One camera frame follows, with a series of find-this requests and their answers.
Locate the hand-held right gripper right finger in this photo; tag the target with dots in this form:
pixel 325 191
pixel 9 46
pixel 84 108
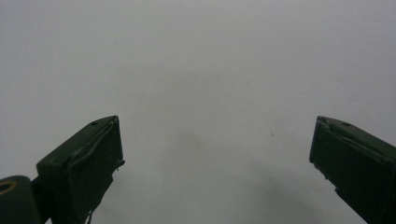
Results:
pixel 358 161

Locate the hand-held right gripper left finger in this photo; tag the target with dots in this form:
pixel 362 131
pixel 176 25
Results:
pixel 81 168

